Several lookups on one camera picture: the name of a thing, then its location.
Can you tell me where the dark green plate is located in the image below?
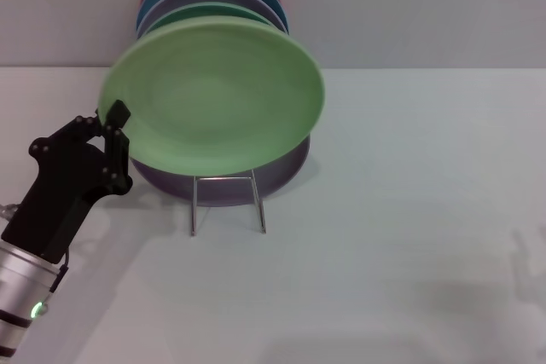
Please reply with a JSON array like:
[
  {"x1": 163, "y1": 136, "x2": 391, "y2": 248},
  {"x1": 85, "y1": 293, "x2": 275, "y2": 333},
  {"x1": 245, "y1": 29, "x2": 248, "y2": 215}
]
[{"x1": 147, "y1": 2, "x2": 281, "y2": 35}]

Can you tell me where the light green plate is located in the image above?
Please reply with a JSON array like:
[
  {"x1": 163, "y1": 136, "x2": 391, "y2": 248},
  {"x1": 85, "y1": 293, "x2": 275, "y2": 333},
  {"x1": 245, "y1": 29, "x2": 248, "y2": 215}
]
[{"x1": 96, "y1": 16, "x2": 326, "y2": 177}]

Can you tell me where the metal wire plate rack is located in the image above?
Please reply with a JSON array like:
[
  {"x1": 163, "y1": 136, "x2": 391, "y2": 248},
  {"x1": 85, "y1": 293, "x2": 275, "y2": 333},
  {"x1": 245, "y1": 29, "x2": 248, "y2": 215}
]
[{"x1": 190, "y1": 167, "x2": 268, "y2": 237}]

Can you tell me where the lilac plate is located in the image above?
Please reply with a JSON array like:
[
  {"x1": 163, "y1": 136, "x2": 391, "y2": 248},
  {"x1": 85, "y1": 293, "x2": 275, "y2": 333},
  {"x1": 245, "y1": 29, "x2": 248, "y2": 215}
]
[{"x1": 130, "y1": 133, "x2": 311, "y2": 208}]

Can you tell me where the thin black cable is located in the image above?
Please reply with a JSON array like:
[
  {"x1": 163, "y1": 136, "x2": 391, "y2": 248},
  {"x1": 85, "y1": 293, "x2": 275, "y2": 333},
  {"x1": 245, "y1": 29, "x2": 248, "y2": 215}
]
[{"x1": 48, "y1": 247, "x2": 72, "y2": 297}]

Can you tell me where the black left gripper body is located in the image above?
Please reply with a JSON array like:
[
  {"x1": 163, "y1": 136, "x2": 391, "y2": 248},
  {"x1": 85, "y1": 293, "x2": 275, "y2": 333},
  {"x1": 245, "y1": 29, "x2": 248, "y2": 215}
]
[{"x1": 1, "y1": 141, "x2": 104, "y2": 263}]

